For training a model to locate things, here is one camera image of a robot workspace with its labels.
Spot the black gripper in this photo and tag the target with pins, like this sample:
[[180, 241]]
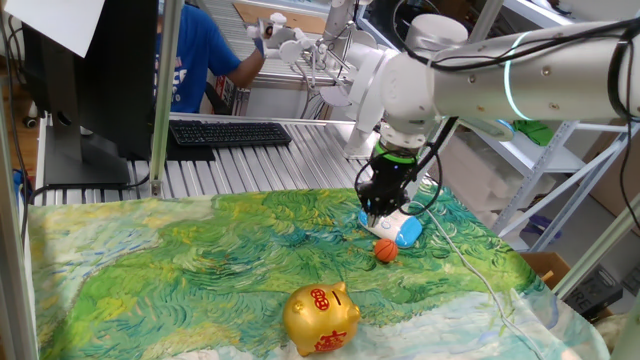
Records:
[[387, 187]]

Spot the blue white desk lamp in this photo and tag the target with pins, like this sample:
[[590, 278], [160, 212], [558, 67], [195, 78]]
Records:
[[395, 230]]

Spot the person's bare forearm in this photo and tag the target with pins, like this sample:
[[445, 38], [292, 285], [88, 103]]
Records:
[[245, 72]]

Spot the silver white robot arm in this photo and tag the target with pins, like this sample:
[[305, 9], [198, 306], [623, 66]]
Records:
[[550, 85]]

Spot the black desk mat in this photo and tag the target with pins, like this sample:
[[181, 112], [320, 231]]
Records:
[[190, 152]]

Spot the orange mini basketball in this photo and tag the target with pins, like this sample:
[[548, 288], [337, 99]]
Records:
[[386, 251]]

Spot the white foam block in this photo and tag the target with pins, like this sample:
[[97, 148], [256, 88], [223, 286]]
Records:
[[475, 185]]

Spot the gold piggy bank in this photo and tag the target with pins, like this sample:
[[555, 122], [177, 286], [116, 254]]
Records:
[[320, 320]]

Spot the white haptic control device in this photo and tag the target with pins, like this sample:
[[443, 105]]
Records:
[[367, 85]]

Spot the aluminium background workbench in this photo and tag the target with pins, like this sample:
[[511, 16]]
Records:
[[272, 102]]

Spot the blue plastic bag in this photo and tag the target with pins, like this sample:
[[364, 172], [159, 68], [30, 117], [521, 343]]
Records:
[[540, 225]]

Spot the black keyboard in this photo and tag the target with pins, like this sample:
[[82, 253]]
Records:
[[230, 133]]

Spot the brown cardboard box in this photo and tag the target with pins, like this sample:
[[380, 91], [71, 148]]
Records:
[[542, 265]]

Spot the white metal shelf rack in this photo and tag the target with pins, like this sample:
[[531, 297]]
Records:
[[537, 155]]

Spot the green painted tablecloth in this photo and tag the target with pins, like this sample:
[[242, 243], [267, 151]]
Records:
[[200, 260]]

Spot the green cloth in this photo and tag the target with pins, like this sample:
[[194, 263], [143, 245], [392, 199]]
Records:
[[535, 132]]

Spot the white red printed carton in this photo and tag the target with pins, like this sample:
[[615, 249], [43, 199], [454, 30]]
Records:
[[225, 92]]

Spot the grey background robot column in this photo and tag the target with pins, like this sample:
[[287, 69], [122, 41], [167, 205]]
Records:
[[337, 20]]

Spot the brown cardboard sheet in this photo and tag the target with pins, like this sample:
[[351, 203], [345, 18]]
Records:
[[305, 22]]

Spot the black plastic crate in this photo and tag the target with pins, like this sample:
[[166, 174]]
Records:
[[595, 295]]

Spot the person in blue shirt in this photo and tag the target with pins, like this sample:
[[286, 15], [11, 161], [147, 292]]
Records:
[[195, 60]]

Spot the black computer monitor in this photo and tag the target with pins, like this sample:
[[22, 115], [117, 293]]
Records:
[[115, 75]]

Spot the white paper sheet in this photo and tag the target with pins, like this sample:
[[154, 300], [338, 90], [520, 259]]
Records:
[[60, 25]]

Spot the aluminium frame post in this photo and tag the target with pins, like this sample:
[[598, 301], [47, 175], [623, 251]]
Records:
[[165, 100], [487, 20], [15, 275], [595, 250]]

